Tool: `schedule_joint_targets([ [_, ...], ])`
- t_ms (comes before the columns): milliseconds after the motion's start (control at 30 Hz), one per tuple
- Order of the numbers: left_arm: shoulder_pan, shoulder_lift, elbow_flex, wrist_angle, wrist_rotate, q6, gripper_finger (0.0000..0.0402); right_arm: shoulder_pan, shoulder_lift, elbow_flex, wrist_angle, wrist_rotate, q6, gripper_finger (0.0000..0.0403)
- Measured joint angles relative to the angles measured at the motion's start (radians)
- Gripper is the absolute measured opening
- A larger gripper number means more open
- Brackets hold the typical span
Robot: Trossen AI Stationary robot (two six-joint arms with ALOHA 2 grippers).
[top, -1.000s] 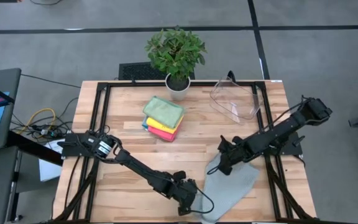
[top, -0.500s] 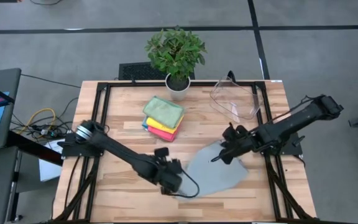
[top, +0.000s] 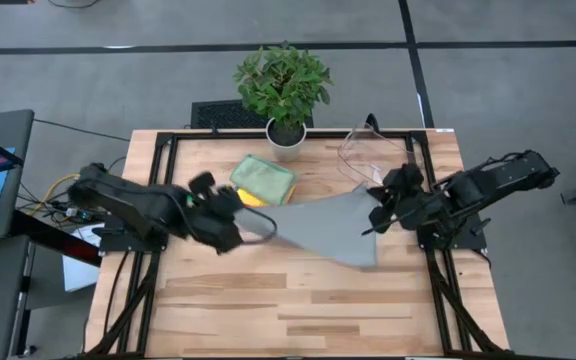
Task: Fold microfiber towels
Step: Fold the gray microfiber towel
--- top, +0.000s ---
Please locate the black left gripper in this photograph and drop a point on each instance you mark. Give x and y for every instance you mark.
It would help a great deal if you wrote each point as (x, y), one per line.
(218, 205)

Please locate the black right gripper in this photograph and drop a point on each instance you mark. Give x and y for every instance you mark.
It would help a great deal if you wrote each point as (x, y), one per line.
(408, 200)

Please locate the yellow microfiber towel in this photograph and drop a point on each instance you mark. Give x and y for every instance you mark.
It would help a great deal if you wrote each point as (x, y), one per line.
(250, 198)

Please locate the pale green microfiber towel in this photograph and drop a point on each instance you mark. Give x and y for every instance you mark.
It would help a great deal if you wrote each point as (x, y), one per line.
(263, 179)

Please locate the clear plastic bin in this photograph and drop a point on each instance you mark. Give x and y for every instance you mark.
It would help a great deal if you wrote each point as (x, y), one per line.
(363, 155)

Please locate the pale grey microfiber towel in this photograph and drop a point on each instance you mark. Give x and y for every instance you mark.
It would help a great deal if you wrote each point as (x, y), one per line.
(328, 227)

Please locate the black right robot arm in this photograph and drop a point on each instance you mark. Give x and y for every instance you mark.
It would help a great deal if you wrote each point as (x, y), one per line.
(493, 187)

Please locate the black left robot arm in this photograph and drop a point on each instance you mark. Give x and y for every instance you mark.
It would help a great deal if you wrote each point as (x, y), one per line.
(128, 200)

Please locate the white plant pot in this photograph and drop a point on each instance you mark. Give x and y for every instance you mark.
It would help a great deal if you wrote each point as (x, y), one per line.
(286, 150)

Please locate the black perforated floor mat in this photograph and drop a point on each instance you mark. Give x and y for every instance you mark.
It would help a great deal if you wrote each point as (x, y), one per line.
(218, 115)

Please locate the green leafy plant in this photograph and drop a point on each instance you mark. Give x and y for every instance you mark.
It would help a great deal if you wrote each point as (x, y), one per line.
(283, 85)

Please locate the white paper sheet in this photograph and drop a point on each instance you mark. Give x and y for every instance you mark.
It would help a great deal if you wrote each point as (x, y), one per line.
(80, 275)

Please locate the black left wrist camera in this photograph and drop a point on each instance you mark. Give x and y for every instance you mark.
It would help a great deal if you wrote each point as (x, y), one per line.
(223, 237)

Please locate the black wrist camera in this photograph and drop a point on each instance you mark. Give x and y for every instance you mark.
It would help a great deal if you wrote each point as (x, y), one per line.
(380, 220)
(223, 237)

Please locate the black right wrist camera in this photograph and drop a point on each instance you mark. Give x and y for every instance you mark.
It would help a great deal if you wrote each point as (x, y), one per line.
(380, 220)

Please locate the black aluminium table frame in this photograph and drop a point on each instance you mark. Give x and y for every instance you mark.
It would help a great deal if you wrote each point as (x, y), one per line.
(218, 135)

